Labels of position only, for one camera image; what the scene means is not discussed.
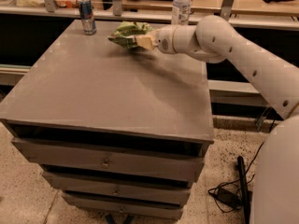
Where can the top grey drawer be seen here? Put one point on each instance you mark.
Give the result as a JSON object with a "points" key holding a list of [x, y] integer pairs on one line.
{"points": [[110, 159]]}

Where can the clear plastic water bottle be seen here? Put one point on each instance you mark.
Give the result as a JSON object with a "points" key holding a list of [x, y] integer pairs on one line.
{"points": [[181, 10]]}

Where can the green jalapeno chip bag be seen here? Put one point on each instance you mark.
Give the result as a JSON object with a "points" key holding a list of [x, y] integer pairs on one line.
{"points": [[124, 35]]}

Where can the bottom grey drawer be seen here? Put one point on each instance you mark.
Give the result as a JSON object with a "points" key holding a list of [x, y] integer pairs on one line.
{"points": [[122, 206]]}

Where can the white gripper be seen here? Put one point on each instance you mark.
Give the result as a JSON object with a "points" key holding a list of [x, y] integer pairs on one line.
{"points": [[163, 40]]}

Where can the black power adapter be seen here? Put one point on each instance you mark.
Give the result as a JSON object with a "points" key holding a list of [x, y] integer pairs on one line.
{"points": [[227, 197]]}

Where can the black metal stand base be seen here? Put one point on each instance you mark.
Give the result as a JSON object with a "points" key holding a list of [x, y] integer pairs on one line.
{"points": [[245, 198]]}

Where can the grey drawer cabinet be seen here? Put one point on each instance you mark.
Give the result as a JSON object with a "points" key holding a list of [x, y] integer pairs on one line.
{"points": [[88, 90]]}

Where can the grey drawer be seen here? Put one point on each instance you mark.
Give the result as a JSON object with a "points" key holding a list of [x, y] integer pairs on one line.
{"points": [[110, 159], [118, 188], [122, 206]]}

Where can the middle grey drawer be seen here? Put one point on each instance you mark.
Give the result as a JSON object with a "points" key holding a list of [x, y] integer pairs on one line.
{"points": [[118, 188]]}

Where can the blue silver energy drink can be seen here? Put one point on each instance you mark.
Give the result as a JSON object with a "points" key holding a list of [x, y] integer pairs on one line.
{"points": [[85, 8]]}

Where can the metal railing frame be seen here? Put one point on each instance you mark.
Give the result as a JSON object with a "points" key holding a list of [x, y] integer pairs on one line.
{"points": [[240, 13]]}

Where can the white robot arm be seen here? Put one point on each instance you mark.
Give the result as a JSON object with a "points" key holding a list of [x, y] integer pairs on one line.
{"points": [[275, 198]]}

